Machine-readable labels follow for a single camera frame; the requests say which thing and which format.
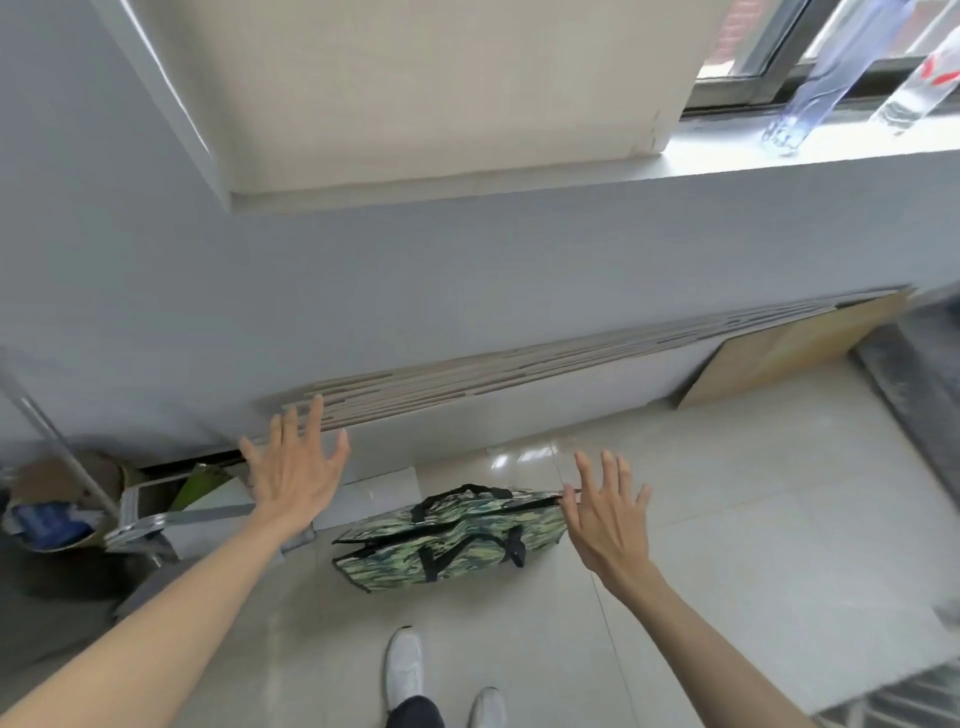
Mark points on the white right shoe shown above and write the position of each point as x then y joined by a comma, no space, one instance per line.
489,709

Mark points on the white left shoe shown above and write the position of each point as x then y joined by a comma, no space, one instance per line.
403,667

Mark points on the clear bottle with red label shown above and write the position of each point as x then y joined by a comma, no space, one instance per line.
911,94

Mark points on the person's left forearm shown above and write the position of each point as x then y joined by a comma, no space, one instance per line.
157,622

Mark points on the dark trouser leg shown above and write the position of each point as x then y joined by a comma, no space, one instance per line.
415,714

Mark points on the white shoe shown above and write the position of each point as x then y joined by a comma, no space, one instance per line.
403,667
489,709

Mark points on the person's right hand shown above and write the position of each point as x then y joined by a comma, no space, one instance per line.
611,529

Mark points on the green camouflage bag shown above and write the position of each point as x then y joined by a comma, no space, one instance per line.
450,536

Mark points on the person's right thumb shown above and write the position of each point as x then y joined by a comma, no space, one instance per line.
568,517

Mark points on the person's left middle finger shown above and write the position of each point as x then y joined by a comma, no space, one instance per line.
291,429

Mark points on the person's left thumb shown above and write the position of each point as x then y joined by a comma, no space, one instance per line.
340,452

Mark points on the person's left little finger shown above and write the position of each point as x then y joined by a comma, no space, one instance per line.
250,457

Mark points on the aluminium folding ladder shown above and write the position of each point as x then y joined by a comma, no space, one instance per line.
195,517

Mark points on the silver metal pole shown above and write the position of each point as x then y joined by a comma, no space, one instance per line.
52,442

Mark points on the grey window frame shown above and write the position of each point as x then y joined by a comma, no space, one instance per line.
757,71

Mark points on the blue packet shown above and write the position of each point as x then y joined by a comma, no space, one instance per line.
49,521

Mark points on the white roller blind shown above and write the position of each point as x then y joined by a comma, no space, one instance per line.
420,90

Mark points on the stack of grey leaning boards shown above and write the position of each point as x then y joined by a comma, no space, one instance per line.
525,360

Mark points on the dark grey floor mat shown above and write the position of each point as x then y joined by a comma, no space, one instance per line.
919,390

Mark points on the white flat sheet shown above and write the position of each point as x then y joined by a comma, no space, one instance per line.
375,495

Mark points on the brown wooden board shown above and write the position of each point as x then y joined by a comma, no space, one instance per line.
787,352

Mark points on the clear bluish plastic bottle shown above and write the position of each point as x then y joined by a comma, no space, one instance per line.
825,71

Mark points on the brown cardboard box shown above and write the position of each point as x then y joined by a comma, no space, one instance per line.
52,480

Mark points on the person's right middle finger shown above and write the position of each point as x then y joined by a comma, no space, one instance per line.
607,472

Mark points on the person's right forearm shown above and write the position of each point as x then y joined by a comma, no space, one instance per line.
697,652

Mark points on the person's right little finger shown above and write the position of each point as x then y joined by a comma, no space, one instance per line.
643,504

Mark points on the striped grey floor grate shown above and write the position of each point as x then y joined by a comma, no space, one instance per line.
911,701

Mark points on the person's left hand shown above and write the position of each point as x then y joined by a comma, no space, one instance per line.
289,480

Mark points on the green sheet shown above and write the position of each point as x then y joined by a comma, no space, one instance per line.
196,487

